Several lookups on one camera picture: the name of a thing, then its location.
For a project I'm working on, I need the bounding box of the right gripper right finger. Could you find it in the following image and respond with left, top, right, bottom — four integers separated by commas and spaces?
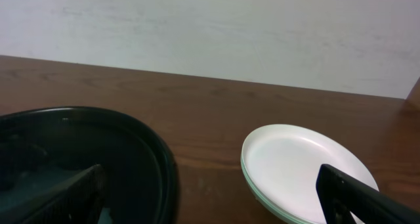
316, 164, 419, 224

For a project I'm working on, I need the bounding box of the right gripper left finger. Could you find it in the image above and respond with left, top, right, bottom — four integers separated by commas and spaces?
1, 164, 107, 224

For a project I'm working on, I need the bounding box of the white plate with stain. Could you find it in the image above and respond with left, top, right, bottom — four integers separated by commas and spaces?
241, 124, 378, 223

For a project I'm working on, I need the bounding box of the mint plate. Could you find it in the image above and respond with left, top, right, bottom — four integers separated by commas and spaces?
240, 151, 314, 224

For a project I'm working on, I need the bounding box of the round black tray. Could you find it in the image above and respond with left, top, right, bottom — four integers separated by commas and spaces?
1, 106, 179, 223

